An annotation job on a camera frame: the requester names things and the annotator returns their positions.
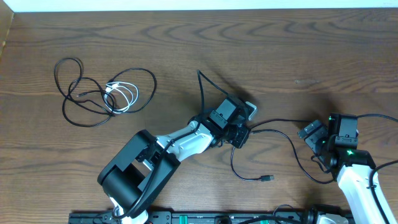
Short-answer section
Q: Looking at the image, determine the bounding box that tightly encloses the white usb cable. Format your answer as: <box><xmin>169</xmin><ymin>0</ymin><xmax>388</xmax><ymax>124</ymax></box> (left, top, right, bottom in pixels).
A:
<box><xmin>103</xmin><ymin>81</ymin><xmax>140</xmax><ymax>114</ymax></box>

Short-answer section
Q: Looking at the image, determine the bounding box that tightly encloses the thin black usb cable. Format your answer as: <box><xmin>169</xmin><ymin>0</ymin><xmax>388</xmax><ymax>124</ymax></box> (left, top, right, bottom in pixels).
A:
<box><xmin>53</xmin><ymin>57</ymin><xmax>158</xmax><ymax>128</ymax></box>

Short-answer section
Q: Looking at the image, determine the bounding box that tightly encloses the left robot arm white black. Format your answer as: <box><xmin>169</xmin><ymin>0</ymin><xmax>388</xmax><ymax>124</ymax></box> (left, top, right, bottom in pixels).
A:
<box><xmin>97</xmin><ymin>95</ymin><xmax>257</xmax><ymax>223</ymax></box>

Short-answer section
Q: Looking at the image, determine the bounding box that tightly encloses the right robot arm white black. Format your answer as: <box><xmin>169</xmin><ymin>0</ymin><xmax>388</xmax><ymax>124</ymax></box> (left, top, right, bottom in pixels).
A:
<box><xmin>298</xmin><ymin>113</ymin><xmax>397</xmax><ymax>223</ymax></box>

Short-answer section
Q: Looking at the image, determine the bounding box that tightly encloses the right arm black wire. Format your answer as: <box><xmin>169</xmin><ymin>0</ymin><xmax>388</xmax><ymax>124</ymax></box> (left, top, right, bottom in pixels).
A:
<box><xmin>356</xmin><ymin>113</ymin><xmax>398</xmax><ymax>224</ymax></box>

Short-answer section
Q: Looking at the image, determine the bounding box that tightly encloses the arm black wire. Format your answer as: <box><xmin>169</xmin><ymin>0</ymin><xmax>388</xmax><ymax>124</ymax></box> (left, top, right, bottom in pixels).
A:
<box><xmin>356</xmin><ymin>113</ymin><xmax>398</xmax><ymax>224</ymax></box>
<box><xmin>111</xmin><ymin>70</ymin><xmax>231</xmax><ymax>220</ymax></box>

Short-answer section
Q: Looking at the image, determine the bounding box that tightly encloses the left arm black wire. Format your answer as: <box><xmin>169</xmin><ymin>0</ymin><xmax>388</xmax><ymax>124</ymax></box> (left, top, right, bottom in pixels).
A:
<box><xmin>111</xmin><ymin>70</ymin><xmax>231</xmax><ymax>220</ymax></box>

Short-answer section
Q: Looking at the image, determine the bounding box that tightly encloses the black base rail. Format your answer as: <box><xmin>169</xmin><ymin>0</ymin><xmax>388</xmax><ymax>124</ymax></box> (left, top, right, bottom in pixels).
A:
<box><xmin>68</xmin><ymin>203</ymin><xmax>358</xmax><ymax>224</ymax></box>

